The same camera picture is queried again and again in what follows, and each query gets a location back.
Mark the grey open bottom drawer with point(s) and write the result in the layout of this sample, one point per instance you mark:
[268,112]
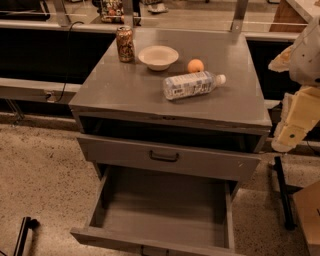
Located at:
[154,213]

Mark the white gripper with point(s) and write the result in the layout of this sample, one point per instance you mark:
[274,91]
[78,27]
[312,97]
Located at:
[307,61]

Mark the grey drawer cabinet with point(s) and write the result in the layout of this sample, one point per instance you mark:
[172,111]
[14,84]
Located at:
[202,116]

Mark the clear plastic water bottle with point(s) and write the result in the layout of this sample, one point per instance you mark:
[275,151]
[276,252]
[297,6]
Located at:
[192,84]

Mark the white ceramic bowl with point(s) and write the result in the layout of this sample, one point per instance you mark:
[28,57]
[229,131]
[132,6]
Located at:
[158,58]

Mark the grey middle drawer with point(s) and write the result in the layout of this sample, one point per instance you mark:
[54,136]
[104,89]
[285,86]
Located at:
[192,161]

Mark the black drawer handle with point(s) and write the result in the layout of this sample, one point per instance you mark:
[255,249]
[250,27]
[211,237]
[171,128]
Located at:
[162,157]

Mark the patterned drink can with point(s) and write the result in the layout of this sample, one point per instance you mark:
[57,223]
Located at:
[125,45]

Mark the orange fruit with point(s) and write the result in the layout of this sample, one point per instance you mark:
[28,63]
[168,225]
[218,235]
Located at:
[195,65]

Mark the black metal stand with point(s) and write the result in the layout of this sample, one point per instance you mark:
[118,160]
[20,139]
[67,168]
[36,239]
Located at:
[27,224]

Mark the black metal leg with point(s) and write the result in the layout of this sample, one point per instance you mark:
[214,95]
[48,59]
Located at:
[289,220]

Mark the brown cardboard box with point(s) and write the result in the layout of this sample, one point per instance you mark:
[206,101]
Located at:
[307,203]

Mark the colourful snack packet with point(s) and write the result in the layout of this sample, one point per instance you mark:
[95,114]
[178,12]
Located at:
[112,11]

